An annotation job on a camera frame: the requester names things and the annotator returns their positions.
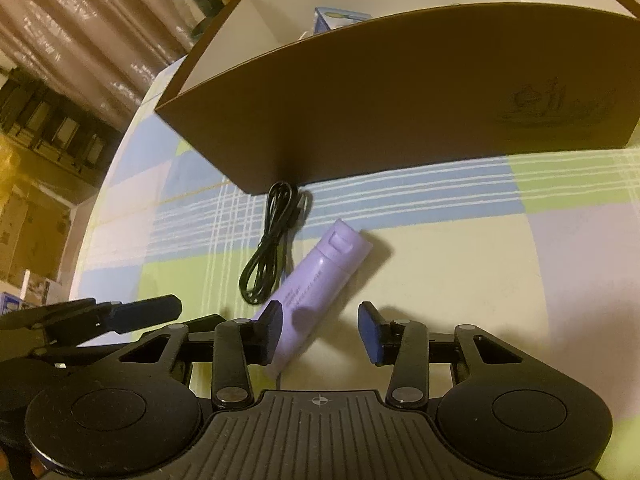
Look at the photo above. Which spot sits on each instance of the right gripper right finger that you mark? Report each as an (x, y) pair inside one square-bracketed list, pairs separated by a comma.
[(403, 345)]

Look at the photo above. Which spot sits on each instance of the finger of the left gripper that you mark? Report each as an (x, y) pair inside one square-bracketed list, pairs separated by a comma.
[(126, 318)]

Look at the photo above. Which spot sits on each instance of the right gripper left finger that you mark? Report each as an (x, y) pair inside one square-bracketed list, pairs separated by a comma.
[(238, 344)]

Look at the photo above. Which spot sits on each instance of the purple lotion tube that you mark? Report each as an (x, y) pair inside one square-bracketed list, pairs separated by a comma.
[(306, 294)]

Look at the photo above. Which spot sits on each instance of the blue white medicine box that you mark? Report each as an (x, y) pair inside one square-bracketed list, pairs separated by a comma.
[(327, 19)]

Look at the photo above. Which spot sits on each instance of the cardboard boxes stack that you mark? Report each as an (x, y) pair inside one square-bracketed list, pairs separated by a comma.
[(34, 229)]

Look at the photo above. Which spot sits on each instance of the checkered tablecloth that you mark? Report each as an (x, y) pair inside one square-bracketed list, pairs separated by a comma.
[(540, 250)]

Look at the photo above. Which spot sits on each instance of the dark wooden shelf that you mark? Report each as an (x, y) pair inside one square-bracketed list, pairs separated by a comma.
[(65, 149)]

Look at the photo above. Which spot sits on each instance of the brown cardboard storage box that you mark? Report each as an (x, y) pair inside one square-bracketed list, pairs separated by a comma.
[(423, 81)]

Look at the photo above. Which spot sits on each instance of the patterned brown curtain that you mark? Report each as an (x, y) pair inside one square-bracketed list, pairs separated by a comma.
[(102, 54)]

